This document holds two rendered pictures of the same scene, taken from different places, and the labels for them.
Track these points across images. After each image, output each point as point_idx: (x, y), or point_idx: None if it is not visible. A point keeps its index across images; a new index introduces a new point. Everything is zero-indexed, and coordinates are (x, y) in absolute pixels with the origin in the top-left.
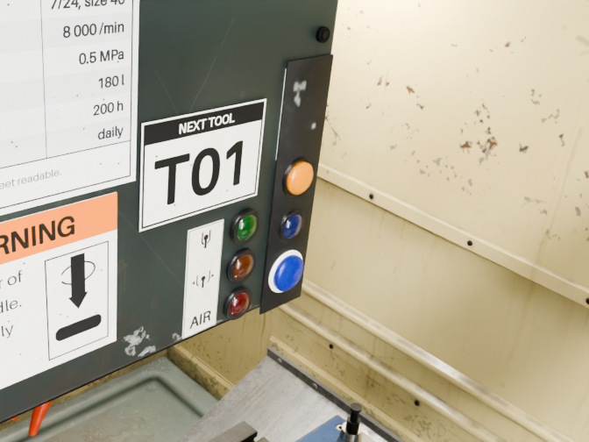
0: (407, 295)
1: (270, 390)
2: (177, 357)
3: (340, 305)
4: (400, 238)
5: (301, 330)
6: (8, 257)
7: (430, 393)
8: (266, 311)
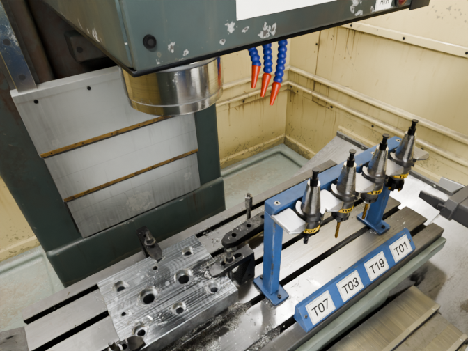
0: (420, 91)
1: (339, 150)
2: (289, 143)
3: (379, 103)
4: (419, 60)
5: (356, 120)
6: None
7: (430, 143)
8: (412, 9)
